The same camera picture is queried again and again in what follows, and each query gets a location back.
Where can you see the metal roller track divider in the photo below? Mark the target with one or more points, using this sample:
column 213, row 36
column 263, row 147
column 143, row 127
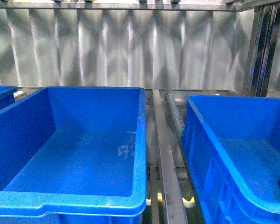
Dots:
column 171, row 198

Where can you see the blue empty target bin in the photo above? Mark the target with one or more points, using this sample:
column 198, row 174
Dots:
column 232, row 149

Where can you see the blue source bin with buttons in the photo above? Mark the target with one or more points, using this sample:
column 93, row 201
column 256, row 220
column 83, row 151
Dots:
column 74, row 155

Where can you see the blue bin far left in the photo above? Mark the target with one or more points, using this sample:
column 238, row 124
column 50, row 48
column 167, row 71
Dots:
column 7, row 95

